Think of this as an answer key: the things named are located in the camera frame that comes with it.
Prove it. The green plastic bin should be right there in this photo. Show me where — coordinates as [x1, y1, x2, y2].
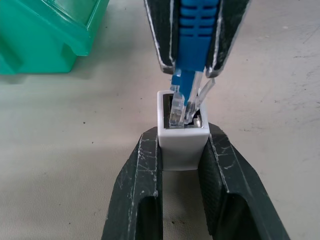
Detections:
[0, 0, 110, 76]

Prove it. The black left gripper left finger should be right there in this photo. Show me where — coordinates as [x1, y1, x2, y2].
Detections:
[101, 126, 164, 240]

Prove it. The blue network cable clear plug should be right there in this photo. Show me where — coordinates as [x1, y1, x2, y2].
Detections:
[167, 0, 222, 129]

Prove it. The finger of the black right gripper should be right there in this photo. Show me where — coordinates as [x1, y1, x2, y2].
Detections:
[204, 0, 252, 79]
[143, 0, 181, 75]

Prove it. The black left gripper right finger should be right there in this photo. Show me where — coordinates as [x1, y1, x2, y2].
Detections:
[197, 121, 292, 240]

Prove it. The white network coupler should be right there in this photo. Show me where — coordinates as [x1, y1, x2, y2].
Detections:
[156, 89, 210, 172]

